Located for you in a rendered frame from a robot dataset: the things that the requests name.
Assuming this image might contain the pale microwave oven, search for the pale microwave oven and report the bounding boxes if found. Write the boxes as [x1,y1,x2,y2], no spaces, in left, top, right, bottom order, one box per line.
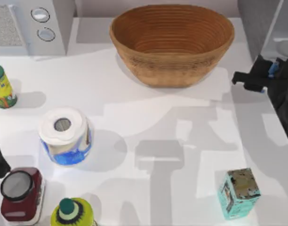
[0,0,76,62]

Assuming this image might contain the yellow bottle with green cap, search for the yellow bottle with green cap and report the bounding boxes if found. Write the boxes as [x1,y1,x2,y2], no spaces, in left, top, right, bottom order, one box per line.
[50,197,97,226]

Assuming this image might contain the yellow can with green lid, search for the yellow can with green lid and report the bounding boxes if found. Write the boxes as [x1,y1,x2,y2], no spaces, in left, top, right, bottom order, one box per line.
[0,64,18,109]

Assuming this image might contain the teal carton box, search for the teal carton box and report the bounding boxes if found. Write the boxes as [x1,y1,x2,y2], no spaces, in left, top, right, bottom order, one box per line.
[217,167,262,221]

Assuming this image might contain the brown woven basket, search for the brown woven basket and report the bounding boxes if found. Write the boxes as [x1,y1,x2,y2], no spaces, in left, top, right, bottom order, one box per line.
[109,4,235,89]

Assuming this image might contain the toilet paper roll blue wrapper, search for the toilet paper roll blue wrapper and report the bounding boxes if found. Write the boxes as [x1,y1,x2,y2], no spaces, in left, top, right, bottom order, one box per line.
[38,106,93,166]

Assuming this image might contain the white microwave knob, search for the white microwave knob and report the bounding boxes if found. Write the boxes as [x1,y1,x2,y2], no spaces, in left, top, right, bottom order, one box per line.
[30,7,51,24]
[37,27,56,42]

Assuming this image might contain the dark red jar black lid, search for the dark red jar black lid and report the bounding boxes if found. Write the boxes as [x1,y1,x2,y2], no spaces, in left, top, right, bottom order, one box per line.
[0,167,46,222]

